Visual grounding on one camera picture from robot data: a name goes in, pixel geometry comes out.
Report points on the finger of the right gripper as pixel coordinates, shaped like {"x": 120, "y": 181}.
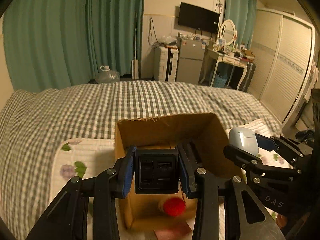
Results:
{"x": 291, "y": 151}
{"x": 261, "y": 174}

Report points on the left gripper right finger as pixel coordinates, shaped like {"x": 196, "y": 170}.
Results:
{"x": 219, "y": 199}

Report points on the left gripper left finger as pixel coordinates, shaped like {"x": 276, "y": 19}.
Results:
{"x": 66, "y": 216}

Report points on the light blue computer mouse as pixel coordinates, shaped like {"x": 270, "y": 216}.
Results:
{"x": 244, "y": 139}

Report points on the red patterned booklet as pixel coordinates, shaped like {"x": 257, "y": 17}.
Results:
{"x": 175, "y": 232}

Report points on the red cap white bottle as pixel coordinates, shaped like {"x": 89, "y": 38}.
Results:
{"x": 172, "y": 206}

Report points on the black square box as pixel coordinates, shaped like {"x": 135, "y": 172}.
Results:
{"x": 156, "y": 171}

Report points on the open cardboard box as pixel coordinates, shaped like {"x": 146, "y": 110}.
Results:
{"x": 156, "y": 199}

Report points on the white floral quilted mat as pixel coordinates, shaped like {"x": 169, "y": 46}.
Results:
{"x": 86, "y": 158}

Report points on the blue storage basket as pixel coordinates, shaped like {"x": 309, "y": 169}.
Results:
{"x": 220, "y": 80}

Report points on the dark suitcase beside table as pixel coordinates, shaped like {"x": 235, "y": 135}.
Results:
{"x": 248, "y": 77}

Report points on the green checked bed sheet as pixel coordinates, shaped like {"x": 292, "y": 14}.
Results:
{"x": 33, "y": 126}

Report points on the white dressing table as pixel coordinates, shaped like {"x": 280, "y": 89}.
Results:
{"x": 211, "y": 55}

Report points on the white louvered wardrobe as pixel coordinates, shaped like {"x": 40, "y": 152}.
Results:
{"x": 283, "y": 46}

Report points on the silver mini fridge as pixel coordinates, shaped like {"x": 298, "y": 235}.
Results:
{"x": 190, "y": 57}

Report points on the white suitcase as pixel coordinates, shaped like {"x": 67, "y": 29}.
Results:
{"x": 165, "y": 63}

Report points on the oval white mirror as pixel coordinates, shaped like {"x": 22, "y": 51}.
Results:
{"x": 227, "y": 33}

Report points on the white flat mop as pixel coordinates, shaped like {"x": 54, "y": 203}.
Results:
{"x": 135, "y": 62}

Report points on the clear water jug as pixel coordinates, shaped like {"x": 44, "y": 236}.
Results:
{"x": 106, "y": 75}

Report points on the narrow green curtain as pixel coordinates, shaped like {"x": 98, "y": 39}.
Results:
{"x": 243, "y": 14}

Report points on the large green curtain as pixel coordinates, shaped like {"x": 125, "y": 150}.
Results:
{"x": 62, "y": 43}

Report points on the black wall television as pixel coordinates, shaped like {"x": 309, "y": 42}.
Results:
{"x": 198, "y": 18}

